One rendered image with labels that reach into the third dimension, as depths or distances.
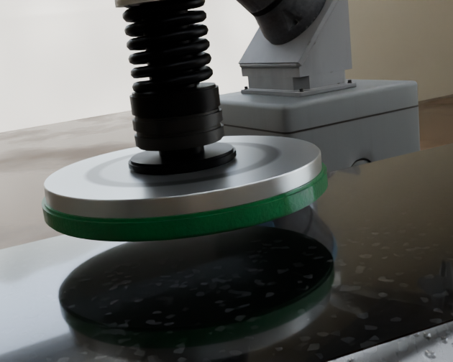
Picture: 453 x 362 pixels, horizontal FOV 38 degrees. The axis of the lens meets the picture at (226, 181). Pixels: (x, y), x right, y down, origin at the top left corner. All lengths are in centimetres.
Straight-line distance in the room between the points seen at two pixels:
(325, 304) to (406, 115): 127
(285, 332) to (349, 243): 14
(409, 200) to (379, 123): 101
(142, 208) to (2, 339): 11
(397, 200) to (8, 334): 33
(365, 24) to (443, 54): 118
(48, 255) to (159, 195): 14
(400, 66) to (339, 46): 569
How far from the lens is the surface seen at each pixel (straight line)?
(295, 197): 44
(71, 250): 53
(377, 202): 57
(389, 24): 716
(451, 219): 52
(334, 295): 39
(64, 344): 38
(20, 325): 41
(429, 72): 759
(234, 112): 157
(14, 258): 54
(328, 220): 52
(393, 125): 160
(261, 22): 161
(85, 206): 44
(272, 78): 161
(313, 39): 154
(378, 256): 45
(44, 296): 45
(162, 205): 41
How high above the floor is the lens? 103
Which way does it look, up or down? 13 degrees down
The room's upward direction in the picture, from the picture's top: 6 degrees counter-clockwise
